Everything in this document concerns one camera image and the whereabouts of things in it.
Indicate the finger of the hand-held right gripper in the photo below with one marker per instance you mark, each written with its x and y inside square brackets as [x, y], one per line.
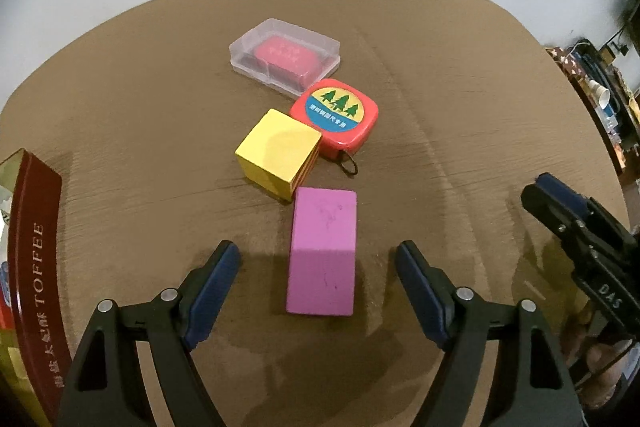
[562, 192]
[542, 209]

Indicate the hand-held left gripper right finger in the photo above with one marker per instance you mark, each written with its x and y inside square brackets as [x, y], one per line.
[425, 297]

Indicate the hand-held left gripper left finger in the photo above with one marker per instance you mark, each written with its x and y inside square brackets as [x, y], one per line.
[212, 297]

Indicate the pink rectangular block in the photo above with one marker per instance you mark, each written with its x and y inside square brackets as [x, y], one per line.
[322, 257]

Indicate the red and gold tin box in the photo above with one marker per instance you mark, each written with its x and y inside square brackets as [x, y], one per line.
[35, 257]

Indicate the person's right hand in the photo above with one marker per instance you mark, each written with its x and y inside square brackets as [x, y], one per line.
[605, 367]

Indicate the pile of household clutter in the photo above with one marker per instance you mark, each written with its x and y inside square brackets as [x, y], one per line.
[615, 107]

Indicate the white paper cup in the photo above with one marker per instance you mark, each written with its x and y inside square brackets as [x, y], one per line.
[599, 93]

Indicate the patterned gift box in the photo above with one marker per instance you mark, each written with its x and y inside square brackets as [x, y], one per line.
[562, 59]

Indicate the yellow cube block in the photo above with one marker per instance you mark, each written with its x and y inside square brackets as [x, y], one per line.
[275, 147]

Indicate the red square tape measure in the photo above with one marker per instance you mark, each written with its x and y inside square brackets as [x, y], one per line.
[340, 112]

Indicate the small clear case pink insert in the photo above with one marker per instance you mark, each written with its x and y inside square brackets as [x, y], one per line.
[285, 52]

